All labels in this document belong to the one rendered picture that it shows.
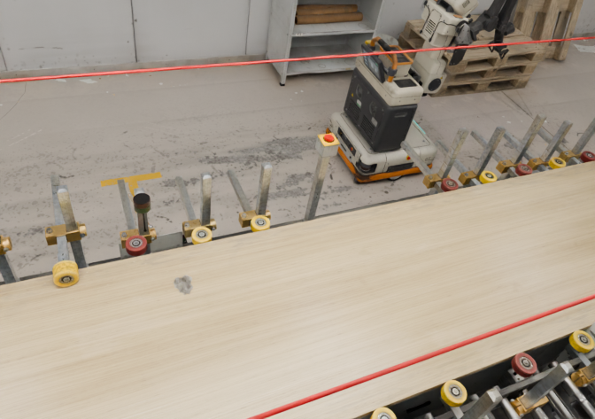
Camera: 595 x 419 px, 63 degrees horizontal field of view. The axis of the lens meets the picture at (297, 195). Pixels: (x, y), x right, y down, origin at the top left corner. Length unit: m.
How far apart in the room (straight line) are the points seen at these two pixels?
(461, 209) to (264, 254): 0.99
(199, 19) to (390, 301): 3.27
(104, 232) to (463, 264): 2.12
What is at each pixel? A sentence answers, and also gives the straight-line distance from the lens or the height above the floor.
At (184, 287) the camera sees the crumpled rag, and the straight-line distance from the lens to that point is 1.83.
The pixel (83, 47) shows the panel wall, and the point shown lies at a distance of 4.53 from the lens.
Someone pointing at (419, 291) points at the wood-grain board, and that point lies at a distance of 2.01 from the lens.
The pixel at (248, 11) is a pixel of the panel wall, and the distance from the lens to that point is 4.66.
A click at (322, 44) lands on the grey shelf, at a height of 0.15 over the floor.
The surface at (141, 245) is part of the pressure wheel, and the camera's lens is 1.96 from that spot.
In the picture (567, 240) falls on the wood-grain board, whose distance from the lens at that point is 2.58.
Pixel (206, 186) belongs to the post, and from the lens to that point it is 1.92.
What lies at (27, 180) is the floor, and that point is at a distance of 3.68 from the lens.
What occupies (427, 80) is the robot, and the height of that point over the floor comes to 0.77.
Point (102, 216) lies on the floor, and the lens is 3.33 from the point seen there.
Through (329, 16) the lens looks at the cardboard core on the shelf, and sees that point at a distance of 4.64.
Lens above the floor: 2.42
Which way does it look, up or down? 44 degrees down
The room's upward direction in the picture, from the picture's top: 12 degrees clockwise
